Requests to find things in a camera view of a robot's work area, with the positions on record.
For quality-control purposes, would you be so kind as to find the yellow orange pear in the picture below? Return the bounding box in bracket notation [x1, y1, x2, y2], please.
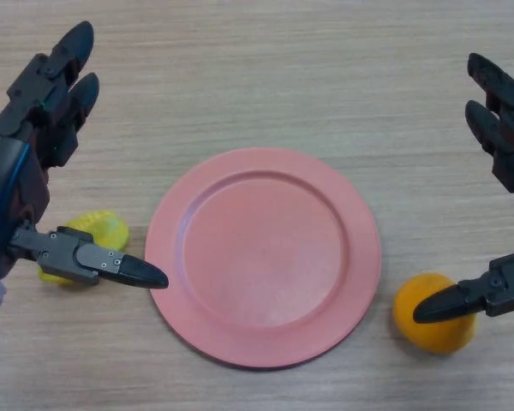
[392, 272, 476, 355]

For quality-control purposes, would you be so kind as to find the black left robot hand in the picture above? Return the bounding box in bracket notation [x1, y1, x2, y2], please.
[0, 21, 170, 292]

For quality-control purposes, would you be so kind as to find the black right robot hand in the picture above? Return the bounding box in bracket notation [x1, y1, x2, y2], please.
[412, 52, 514, 325]

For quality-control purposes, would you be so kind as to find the pink round plate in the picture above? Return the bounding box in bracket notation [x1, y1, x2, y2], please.
[145, 147, 383, 372]

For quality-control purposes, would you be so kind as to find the yellow starfruit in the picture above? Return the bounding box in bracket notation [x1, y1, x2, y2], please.
[38, 209, 130, 286]

